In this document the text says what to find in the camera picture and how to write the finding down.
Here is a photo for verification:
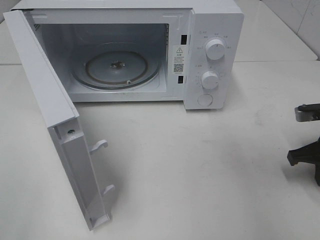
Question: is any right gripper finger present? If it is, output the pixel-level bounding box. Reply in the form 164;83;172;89
287;139;320;175
294;103;320;122

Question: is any round white door button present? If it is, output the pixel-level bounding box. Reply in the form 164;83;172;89
197;94;213;107

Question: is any white microwave door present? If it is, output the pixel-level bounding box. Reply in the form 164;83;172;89
3;10;115;230

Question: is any lower white timer knob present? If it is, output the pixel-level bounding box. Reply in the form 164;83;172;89
201;71;220;90

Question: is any upper white power knob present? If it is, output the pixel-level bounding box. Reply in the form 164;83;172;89
205;38;226;60

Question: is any white microwave oven body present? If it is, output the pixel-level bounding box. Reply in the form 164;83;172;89
9;0;244;110

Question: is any white warning label sticker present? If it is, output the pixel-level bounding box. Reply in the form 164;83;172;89
172;45;187;74

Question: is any glass microwave turntable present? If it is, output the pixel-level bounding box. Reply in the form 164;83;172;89
71;50;161;90

